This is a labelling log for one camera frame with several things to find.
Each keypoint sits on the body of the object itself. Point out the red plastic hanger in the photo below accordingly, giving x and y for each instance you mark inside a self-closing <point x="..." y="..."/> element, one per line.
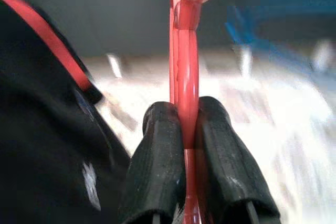
<point x="187" y="77"/>

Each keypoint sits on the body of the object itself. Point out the black shirt with small print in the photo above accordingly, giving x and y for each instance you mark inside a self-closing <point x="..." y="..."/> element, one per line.
<point x="39" y="129"/>

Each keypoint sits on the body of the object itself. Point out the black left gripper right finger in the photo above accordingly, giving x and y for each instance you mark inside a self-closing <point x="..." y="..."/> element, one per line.
<point x="228" y="169"/>

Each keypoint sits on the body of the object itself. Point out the blue plastic hanger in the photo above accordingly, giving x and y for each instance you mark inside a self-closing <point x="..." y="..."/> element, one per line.
<point x="244" y="35"/>

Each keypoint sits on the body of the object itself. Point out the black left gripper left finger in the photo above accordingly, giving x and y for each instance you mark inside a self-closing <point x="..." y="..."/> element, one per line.
<point x="157" y="169"/>

